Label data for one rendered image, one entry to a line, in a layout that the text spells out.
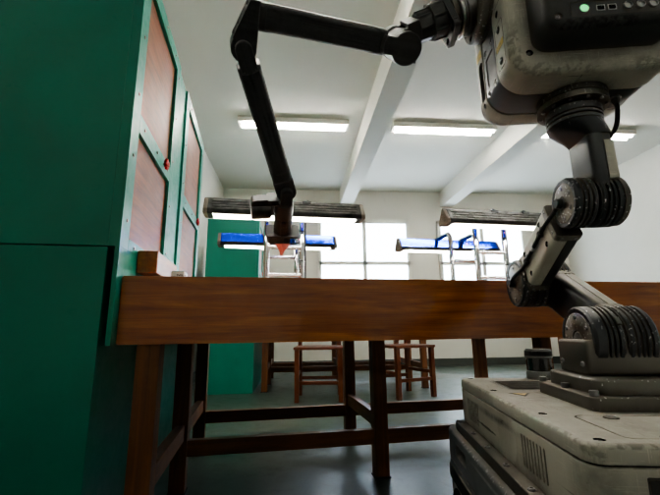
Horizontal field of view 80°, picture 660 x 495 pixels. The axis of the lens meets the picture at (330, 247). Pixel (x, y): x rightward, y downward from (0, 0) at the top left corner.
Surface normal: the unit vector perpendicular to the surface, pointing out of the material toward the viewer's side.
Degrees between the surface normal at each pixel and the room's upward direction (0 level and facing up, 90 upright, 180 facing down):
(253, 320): 90
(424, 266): 90
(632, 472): 90
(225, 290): 90
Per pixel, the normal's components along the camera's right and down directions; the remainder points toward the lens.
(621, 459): -0.09, -0.20
